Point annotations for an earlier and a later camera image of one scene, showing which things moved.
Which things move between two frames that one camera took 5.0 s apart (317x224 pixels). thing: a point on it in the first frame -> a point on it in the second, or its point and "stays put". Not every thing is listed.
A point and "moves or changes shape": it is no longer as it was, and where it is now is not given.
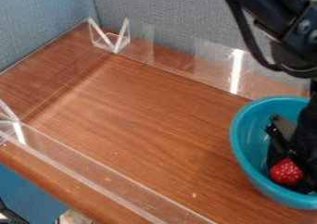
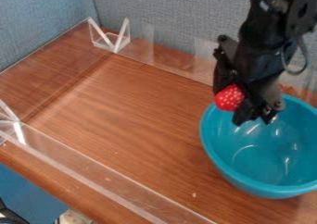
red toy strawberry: [286, 171] -> [230, 97]
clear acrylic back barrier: [211, 58] stays put
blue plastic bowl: [248, 139] moves or changes shape
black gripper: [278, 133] -> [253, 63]
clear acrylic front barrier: [150, 204] stays put
